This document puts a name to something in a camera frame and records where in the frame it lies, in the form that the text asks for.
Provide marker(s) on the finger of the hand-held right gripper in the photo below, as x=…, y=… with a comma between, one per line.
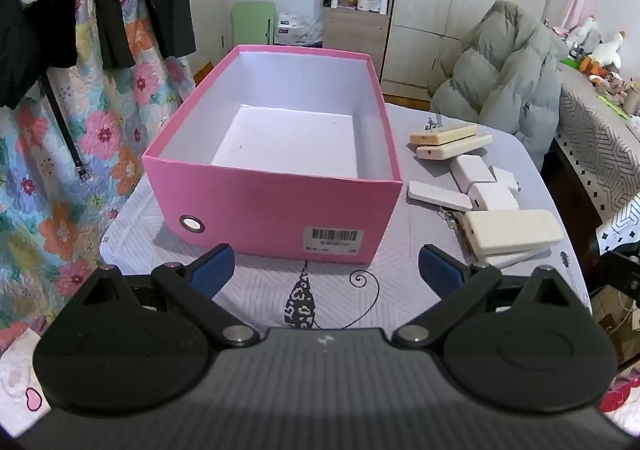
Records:
x=625, y=275

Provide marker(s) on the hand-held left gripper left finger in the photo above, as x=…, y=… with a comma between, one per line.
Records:
x=215, y=269

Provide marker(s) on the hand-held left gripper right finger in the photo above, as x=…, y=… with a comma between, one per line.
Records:
x=440, y=269

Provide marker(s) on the bunch of keys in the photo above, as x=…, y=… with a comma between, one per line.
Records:
x=450, y=220

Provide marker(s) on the pink cardboard box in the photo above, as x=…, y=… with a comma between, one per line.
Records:
x=270, y=210

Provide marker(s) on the wide cream remote control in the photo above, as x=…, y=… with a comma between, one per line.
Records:
x=510, y=227

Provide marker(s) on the white power adapter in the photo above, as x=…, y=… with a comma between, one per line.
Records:
x=495, y=197
x=472, y=170
x=506, y=178

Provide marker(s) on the yellowed remote control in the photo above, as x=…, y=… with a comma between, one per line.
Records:
x=450, y=149

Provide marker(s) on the cream remote control with screen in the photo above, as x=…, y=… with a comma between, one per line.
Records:
x=440, y=135

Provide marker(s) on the white quilted tablecloth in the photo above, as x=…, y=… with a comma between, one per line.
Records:
x=390, y=290

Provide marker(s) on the table with patterned cloth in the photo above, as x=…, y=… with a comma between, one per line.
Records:
x=595, y=140

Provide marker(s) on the floral quilt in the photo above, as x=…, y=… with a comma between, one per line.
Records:
x=100, y=140

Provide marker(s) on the metal cup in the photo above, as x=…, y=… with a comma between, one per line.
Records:
x=634, y=100

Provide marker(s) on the grey puffer jacket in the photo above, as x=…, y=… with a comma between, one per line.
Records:
x=500, y=70

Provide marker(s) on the black belt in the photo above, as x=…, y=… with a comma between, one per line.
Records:
x=62, y=125

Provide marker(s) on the light wooden wardrobe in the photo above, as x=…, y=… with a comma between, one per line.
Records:
x=430, y=55

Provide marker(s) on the white goose plush toy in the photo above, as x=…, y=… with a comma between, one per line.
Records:
x=585, y=35
x=607, y=53

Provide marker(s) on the green folding table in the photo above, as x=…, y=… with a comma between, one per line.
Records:
x=252, y=23

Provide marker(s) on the white blue tissue pack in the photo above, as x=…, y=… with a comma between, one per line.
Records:
x=297, y=30

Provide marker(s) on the wooden shelf cabinet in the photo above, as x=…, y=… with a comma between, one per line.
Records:
x=355, y=30

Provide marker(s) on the dark hanging garment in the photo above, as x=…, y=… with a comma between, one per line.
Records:
x=170, y=5

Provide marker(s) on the white bottle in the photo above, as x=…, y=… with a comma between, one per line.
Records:
x=381, y=3

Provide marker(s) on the white jar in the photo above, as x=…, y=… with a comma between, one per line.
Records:
x=364, y=3

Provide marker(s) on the black garment with white cuff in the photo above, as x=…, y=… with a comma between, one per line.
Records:
x=25, y=45

